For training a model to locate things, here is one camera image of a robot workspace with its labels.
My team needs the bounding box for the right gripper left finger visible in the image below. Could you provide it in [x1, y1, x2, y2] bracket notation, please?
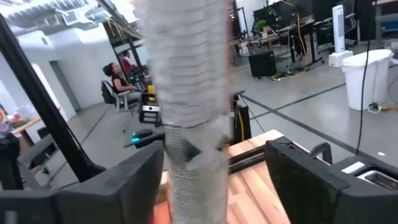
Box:
[0, 140, 165, 224]

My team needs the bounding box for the black toaster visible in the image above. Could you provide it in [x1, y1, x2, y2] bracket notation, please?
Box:
[329, 154, 398, 195]

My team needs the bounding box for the seated person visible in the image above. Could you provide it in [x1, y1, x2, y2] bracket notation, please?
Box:
[102, 62, 142, 103]

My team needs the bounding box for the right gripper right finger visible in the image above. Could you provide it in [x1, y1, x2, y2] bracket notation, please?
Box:
[264, 139, 398, 224]

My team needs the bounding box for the power strip with yellow plug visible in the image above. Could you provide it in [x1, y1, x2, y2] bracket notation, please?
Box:
[368, 102, 398, 114]

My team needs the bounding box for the white tower fan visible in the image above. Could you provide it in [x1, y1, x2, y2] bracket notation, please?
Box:
[328, 4, 354, 68]

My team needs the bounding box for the white trash bin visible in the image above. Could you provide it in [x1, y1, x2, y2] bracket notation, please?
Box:
[341, 49, 393, 111]

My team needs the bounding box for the black speaker box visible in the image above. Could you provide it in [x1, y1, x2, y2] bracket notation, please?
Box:
[248, 50, 277, 78]

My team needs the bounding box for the black overhead frame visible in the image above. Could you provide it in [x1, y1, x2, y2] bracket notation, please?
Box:
[0, 14, 106, 183]

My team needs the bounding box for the thin black hanging cable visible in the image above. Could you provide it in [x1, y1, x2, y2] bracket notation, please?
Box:
[355, 0, 379, 156]

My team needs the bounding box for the background desk with plant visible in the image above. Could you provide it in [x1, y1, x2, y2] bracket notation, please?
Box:
[229, 17, 326, 68]

